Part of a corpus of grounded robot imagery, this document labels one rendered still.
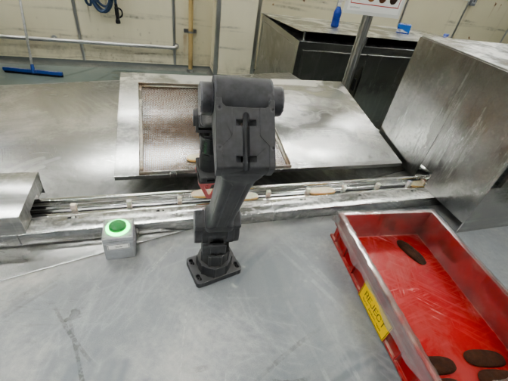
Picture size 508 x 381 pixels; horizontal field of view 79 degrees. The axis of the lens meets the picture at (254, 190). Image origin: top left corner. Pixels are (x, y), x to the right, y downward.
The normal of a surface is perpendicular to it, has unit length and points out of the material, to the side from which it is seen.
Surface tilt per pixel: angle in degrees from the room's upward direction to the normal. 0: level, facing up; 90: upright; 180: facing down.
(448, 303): 0
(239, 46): 90
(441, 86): 90
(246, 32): 90
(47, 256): 0
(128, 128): 10
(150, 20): 90
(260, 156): 51
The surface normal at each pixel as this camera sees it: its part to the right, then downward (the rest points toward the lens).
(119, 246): 0.26, 0.63
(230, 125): 0.23, 0.00
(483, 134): -0.96, 0.07
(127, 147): 0.18, -0.66
